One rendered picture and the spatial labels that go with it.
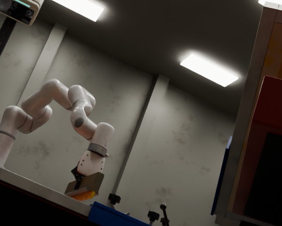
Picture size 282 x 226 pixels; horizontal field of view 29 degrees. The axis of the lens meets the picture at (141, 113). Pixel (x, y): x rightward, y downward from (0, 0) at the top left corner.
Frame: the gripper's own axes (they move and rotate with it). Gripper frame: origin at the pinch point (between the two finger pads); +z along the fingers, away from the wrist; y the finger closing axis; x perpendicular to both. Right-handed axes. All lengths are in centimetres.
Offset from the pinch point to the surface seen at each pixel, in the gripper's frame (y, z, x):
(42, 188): 19.3, 11.2, 29.7
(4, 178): 32.2, 13.1, 29.8
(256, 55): -11, -37, 89
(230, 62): -379, -537, -761
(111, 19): -118, -534, -844
